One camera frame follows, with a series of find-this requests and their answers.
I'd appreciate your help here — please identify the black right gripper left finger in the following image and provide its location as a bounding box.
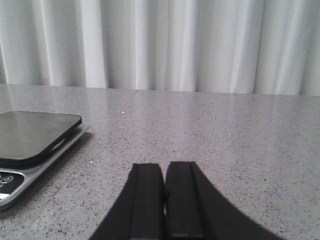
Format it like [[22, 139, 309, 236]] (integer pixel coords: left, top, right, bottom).
[[90, 163, 165, 240]]

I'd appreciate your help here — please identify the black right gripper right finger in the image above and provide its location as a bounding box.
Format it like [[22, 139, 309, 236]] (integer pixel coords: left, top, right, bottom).
[[165, 161, 280, 240]]

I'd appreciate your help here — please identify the silver digital kitchen scale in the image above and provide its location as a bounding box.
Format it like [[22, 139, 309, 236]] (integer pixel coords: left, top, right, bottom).
[[0, 111, 88, 211]]

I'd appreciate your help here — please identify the white pleated curtain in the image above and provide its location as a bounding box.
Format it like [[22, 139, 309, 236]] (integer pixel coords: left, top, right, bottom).
[[0, 0, 320, 96]]

